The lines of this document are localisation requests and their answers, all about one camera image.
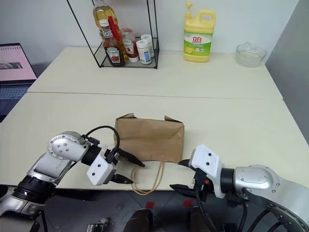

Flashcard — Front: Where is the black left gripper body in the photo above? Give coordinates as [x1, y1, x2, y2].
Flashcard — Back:
[104, 148, 122, 167]

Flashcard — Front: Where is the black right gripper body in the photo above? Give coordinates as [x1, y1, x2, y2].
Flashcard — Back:
[192, 167, 213, 202]

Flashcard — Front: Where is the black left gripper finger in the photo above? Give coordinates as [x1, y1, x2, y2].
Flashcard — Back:
[117, 149, 146, 168]
[112, 174, 134, 184]

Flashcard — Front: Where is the brown paper bag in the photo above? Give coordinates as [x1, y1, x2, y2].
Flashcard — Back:
[113, 112, 185, 196]

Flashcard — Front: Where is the dark rounded shape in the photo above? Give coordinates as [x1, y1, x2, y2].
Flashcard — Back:
[125, 208, 155, 232]

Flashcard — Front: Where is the dark glass ketchup bottle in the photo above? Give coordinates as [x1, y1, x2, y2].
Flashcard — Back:
[98, 19, 126, 67]

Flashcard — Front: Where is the white seasoning jar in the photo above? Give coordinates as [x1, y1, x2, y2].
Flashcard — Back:
[135, 39, 153, 65]
[140, 34, 155, 59]

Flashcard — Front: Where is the red squeeze ketchup bottle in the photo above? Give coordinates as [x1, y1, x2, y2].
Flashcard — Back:
[119, 27, 140, 63]

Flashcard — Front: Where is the yellow dish detergent bottle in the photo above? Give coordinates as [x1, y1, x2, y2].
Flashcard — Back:
[183, 1, 216, 63]

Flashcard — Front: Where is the clear glass bowl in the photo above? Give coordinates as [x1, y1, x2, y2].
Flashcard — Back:
[235, 41, 268, 69]

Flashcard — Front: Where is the laptop computer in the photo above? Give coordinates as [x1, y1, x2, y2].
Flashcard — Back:
[0, 43, 39, 122]

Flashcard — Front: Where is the cooking oil bottle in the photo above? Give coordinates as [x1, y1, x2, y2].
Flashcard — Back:
[92, 0, 129, 61]

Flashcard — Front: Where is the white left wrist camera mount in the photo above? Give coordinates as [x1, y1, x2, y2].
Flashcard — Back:
[86, 154, 118, 187]

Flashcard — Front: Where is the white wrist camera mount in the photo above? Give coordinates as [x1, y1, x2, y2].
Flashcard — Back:
[86, 154, 118, 187]
[188, 144, 226, 200]

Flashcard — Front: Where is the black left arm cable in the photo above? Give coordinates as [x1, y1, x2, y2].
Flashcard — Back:
[85, 125, 121, 158]

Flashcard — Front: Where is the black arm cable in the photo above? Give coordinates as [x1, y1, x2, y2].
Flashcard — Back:
[195, 189, 218, 232]
[85, 125, 121, 158]

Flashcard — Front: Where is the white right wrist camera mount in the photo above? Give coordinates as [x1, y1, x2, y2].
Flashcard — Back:
[188, 144, 226, 200]

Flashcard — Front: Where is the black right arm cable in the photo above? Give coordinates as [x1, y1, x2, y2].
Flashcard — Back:
[195, 189, 218, 232]

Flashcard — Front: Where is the small metal bracket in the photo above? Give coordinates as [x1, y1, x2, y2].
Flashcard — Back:
[86, 217, 110, 232]

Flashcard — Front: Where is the black wire rack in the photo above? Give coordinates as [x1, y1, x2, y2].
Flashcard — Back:
[66, 0, 160, 70]

